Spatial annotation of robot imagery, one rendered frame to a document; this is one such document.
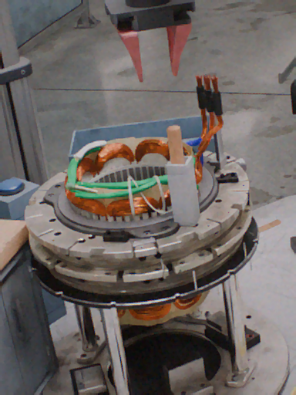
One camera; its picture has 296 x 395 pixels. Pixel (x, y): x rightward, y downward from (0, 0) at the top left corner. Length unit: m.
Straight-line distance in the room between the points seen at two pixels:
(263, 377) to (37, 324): 0.35
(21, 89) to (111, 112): 2.94
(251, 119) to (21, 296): 3.04
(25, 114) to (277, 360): 0.64
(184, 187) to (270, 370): 0.37
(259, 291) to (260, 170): 2.24
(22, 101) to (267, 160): 2.34
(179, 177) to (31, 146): 0.60
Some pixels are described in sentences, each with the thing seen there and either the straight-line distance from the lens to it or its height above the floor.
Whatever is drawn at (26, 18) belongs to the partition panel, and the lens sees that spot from 5.56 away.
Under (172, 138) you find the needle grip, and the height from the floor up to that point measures 1.22.
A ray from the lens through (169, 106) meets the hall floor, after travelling 4.72.
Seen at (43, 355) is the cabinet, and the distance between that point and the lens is 1.60.
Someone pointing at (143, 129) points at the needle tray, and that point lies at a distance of 1.78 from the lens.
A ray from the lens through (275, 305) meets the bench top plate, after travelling 1.75.
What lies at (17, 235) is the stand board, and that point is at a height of 1.06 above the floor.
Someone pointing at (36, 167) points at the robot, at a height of 0.98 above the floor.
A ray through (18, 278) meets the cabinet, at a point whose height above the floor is 0.99.
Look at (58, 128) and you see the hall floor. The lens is 4.69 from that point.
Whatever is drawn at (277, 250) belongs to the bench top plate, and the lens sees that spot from 1.90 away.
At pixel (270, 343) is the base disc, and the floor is 0.80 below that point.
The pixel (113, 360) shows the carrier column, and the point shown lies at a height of 0.91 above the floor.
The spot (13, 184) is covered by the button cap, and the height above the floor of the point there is 1.04.
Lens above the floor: 1.74
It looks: 27 degrees down
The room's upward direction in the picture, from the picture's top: 9 degrees counter-clockwise
